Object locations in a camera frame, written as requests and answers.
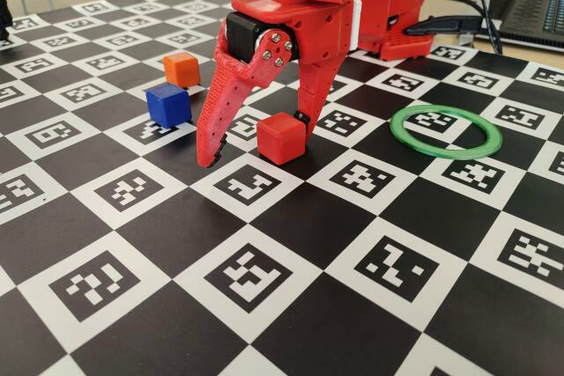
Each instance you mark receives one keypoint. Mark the red gripper body black motor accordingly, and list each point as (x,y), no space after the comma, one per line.
(318,37)

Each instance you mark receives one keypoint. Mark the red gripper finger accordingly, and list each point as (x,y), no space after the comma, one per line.
(220,120)
(315,85)

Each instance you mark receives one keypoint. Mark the blue cube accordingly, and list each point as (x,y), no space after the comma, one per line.
(169,105)

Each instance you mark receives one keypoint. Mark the red cube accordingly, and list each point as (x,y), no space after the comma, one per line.
(279,138)

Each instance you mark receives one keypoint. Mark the orange cube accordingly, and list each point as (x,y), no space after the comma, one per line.
(181,68)

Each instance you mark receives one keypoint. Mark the black plug adapter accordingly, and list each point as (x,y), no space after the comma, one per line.
(445,25)

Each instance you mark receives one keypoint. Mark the black white marker board mat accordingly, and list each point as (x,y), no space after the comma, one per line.
(308,226)

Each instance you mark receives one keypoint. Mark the dark laptop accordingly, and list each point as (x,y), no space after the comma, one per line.
(529,6)

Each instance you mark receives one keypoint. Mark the black stand foot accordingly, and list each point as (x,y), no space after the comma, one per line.
(4,15)

